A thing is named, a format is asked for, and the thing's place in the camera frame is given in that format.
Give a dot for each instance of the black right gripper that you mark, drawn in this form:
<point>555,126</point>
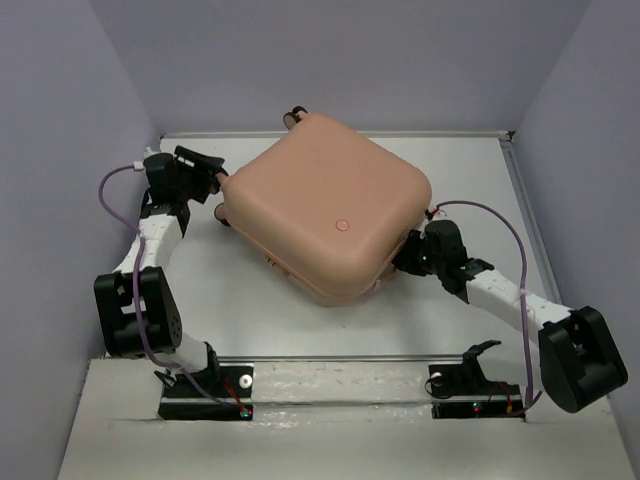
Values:
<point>404,258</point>

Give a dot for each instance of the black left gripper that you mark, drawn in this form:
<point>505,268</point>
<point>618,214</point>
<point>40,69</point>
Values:
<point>206,168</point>

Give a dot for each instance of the pink hard-shell suitcase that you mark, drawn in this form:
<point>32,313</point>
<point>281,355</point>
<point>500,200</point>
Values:
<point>326,206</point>

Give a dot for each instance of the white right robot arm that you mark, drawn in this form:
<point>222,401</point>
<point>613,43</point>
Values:
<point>579,362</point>

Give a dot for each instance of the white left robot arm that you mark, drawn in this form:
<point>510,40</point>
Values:
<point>138,314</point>

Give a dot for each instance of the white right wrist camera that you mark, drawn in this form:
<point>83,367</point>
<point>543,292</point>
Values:
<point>434,213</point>

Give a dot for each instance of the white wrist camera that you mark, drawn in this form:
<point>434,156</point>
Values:
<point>434,213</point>
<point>148,152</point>

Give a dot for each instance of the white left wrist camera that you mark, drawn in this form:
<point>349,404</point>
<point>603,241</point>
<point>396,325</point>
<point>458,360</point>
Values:
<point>148,152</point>

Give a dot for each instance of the aluminium table rail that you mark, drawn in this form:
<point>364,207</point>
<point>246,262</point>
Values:
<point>429,358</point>

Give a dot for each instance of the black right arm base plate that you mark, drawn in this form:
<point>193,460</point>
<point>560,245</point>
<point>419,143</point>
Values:
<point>461,391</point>

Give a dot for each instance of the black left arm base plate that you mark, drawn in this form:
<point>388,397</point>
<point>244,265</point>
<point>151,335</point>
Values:
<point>228,399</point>

